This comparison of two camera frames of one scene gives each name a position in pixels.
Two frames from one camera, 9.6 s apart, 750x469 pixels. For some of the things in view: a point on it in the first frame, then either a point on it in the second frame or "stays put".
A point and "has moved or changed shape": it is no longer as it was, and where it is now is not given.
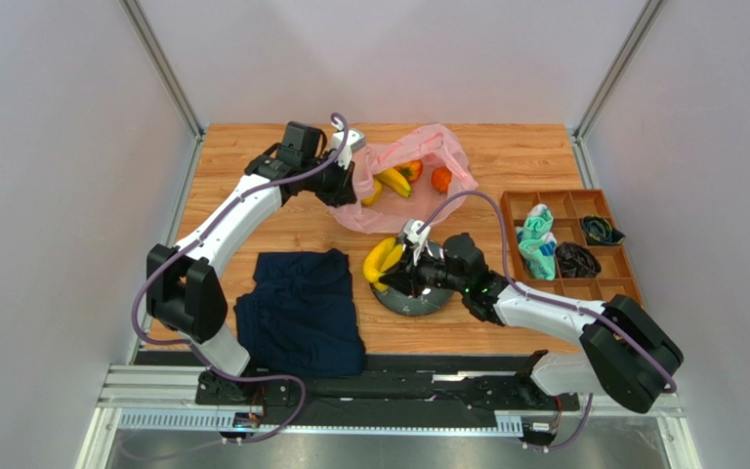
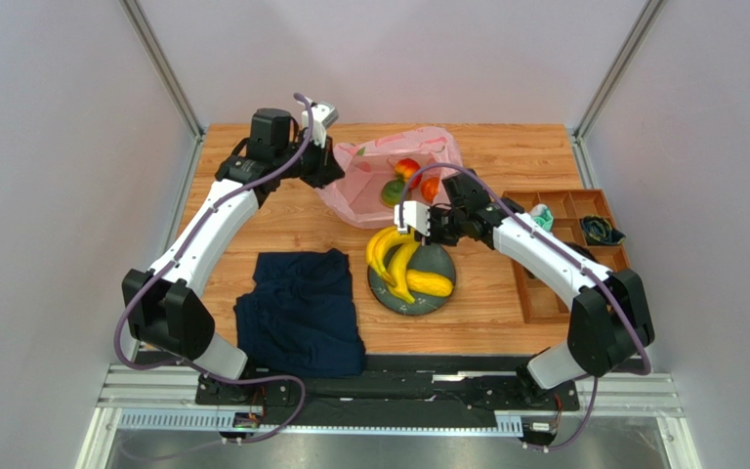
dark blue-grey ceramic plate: x=407 y=305 stays put
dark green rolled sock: x=599 y=232 stays put
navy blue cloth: x=302 y=320 stays put
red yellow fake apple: x=411 y=169 stays put
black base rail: x=391 y=390 stays put
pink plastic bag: x=445 y=174 has moved or changed shape
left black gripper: x=344 y=193 → x=327 y=169
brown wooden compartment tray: x=617 y=274 stays put
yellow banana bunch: x=381 y=255 has moved or changed shape
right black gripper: x=410 y=273 → x=439 y=228
